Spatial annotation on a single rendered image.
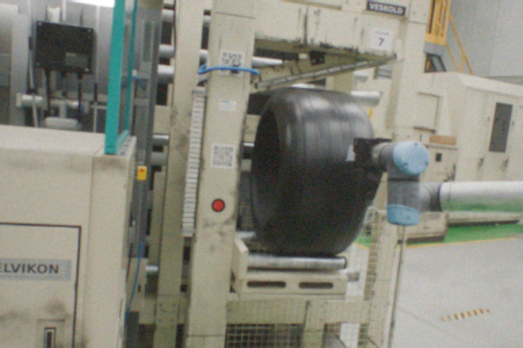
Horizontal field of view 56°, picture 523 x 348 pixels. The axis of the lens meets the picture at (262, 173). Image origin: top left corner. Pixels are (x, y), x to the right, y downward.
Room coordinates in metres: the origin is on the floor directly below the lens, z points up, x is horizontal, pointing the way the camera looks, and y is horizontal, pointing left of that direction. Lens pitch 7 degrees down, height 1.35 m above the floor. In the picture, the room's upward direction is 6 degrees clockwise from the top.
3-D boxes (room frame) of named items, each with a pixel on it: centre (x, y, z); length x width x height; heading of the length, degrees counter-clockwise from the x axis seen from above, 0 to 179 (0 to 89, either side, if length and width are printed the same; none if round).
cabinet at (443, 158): (6.21, -1.95, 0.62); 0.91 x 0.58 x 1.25; 122
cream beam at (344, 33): (2.00, -0.15, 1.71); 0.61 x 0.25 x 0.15; 104
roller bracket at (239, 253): (1.64, 0.07, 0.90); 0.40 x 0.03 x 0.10; 14
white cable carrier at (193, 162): (1.55, 0.22, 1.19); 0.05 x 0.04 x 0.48; 14
